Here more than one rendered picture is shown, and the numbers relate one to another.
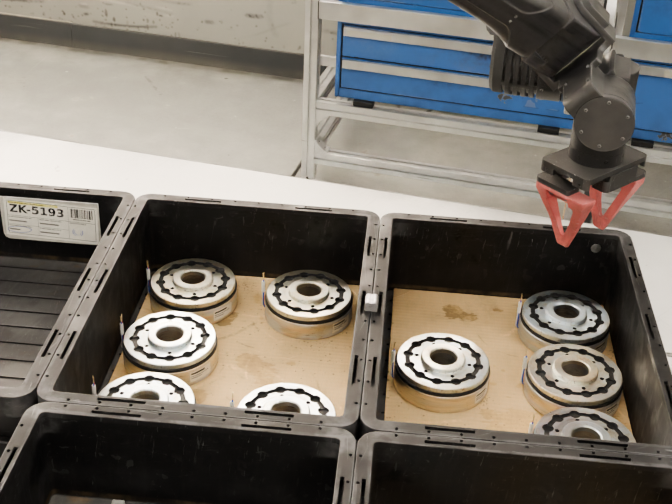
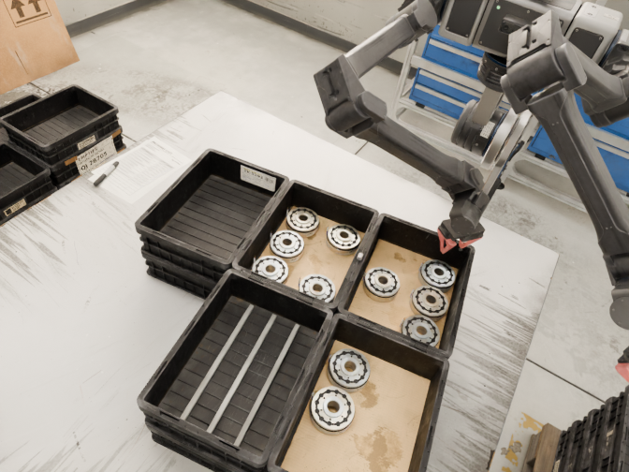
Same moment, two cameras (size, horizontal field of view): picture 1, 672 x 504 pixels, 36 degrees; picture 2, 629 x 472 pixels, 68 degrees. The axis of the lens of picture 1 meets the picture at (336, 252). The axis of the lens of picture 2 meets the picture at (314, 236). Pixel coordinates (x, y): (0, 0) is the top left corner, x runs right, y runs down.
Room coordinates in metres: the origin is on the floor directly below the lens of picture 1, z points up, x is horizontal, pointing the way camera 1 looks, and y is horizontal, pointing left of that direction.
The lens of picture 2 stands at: (0.06, -0.06, 1.91)
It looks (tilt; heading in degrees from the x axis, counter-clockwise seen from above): 48 degrees down; 11
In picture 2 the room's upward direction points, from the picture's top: 11 degrees clockwise
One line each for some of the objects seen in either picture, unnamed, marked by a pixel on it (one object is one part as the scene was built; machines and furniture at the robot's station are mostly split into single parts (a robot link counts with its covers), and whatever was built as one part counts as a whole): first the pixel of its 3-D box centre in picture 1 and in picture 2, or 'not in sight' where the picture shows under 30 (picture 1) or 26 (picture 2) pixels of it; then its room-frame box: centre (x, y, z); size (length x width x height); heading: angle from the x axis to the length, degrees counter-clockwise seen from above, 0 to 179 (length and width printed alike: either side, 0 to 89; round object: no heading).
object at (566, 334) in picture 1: (565, 316); (438, 272); (1.01, -0.27, 0.86); 0.10 x 0.10 x 0.01
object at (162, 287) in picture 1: (193, 282); (302, 219); (1.05, 0.17, 0.86); 0.10 x 0.10 x 0.01
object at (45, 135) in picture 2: not in sight; (73, 153); (1.44, 1.43, 0.37); 0.40 x 0.30 x 0.45; 167
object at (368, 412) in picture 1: (512, 324); (410, 278); (0.91, -0.19, 0.92); 0.40 x 0.30 x 0.02; 176
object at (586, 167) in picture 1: (597, 140); (466, 220); (1.02, -0.27, 1.08); 0.10 x 0.07 x 0.07; 130
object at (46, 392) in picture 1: (231, 300); (310, 239); (0.93, 0.11, 0.92); 0.40 x 0.30 x 0.02; 176
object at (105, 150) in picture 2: not in sight; (97, 158); (1.42, 1.28, 0.41); 0.31 x 0.02 x 0.16; 167
